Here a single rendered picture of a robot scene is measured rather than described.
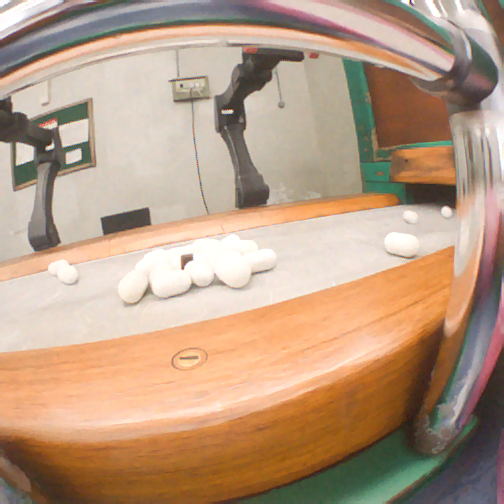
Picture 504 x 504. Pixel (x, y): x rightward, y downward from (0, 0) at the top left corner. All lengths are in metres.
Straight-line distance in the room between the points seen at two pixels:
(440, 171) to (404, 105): 0.20
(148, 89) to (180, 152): 0.68
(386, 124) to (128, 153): 2.04
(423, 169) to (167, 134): 2.10
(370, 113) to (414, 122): 0.13
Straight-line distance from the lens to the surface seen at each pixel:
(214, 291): 0.20
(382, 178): 0.67
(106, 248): 0.43
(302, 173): 2.60
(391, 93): 0.67
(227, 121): 0.84
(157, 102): 2.45
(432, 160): 0.52
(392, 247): 0.24
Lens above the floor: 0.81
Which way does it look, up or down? 15 degrees down
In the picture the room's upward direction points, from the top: 7 degrees counter-clockwise
